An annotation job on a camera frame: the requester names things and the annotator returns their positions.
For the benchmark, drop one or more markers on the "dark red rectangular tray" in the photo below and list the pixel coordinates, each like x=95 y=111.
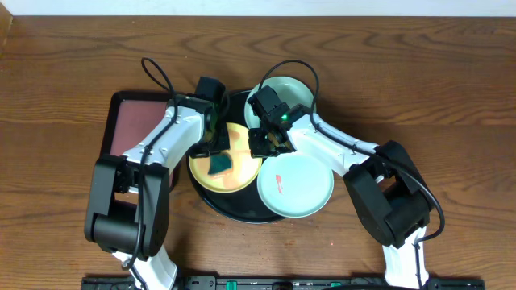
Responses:
x=132 y=115

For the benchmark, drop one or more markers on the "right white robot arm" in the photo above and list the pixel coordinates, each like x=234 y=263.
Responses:
x=391 y=200

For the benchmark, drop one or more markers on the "light blue plate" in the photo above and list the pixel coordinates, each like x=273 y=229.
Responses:
x=294 y=185

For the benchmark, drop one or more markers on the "green yellow sponge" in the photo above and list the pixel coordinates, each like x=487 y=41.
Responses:
x=219 y=163

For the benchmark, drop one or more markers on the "pale green plate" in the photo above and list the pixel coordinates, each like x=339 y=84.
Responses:
x=289 y=90

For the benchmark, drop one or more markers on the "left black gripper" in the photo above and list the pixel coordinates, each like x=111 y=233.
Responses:
x=225 y=141

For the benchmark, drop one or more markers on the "yellow plate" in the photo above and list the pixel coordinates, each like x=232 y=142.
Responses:
x=244 y=168

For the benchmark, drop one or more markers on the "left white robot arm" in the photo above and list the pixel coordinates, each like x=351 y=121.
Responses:
x=128 y=209

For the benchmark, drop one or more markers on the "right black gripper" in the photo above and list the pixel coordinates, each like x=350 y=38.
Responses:
x=256 y=150

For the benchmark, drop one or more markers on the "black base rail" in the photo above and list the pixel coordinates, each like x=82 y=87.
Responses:
x=206 y=282

